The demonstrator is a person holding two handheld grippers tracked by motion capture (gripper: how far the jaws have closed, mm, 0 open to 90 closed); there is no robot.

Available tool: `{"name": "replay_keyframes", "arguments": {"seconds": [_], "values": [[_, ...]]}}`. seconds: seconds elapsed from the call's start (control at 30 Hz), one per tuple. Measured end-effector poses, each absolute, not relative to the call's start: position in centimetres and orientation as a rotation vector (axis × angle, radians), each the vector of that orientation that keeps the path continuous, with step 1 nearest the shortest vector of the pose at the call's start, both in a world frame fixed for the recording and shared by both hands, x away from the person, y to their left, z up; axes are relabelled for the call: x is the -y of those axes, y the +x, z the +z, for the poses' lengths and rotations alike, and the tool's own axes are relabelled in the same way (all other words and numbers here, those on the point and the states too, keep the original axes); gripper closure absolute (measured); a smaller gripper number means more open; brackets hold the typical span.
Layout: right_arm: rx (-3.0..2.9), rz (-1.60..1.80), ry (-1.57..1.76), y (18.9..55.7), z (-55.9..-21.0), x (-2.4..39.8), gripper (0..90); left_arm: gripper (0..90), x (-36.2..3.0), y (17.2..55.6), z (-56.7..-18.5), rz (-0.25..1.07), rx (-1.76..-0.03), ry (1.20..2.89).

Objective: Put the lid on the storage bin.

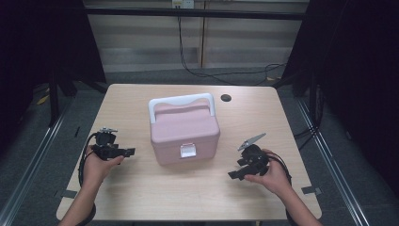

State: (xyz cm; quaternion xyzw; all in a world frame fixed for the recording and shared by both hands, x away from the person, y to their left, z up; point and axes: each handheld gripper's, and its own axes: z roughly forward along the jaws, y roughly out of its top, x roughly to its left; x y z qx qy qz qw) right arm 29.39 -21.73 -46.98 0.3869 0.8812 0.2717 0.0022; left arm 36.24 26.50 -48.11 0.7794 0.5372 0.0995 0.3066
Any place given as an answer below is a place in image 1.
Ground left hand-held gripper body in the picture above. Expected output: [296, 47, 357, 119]
[92, 126, 126, 162]

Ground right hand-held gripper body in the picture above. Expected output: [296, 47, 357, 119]
[237, 132, 270, 176]

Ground pink storage box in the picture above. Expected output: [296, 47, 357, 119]
[148, 92, 221, 167]

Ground person's right hand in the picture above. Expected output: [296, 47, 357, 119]
[244, 150, 292, 197]

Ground person's left hand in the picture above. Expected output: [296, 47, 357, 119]
[82, 145, 126, 186]

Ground grey tape strip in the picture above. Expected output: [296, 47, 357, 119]
[300, 186, 323, 196]
[54, 188, 78, 200]

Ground black metal stand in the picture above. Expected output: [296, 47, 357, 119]
[272, 67, 324, 126]
[46, 67, 109, 128]

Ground yellow floor tape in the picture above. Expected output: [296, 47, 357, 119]
[36, 93, 51, 106]

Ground black curtain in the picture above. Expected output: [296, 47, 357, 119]
[0, 0, 107, 152]
[281, 0, 399, 189]

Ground black horizontal bar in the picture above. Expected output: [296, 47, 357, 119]
[83, 8, 310, 22]

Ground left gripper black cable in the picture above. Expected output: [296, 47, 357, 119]
[77, 132, 99, 226]

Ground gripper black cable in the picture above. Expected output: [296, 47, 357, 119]
[266, 151, 297, 226]
[77, 132, 99, 226]

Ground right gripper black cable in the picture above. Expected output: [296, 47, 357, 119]
[266, 151, 297, 226]

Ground black floor cables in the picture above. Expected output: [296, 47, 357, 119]
[293, 123, 321, 151]

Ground metal floor rail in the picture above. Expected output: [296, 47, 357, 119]
[295, 98, 373, 226]
[0, 100, 74, 226]

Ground long black wall cable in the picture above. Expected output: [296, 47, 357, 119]
[177, 15, 287, 87]

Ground white wall socket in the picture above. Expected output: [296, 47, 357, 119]
[171, 0, 196, 9]

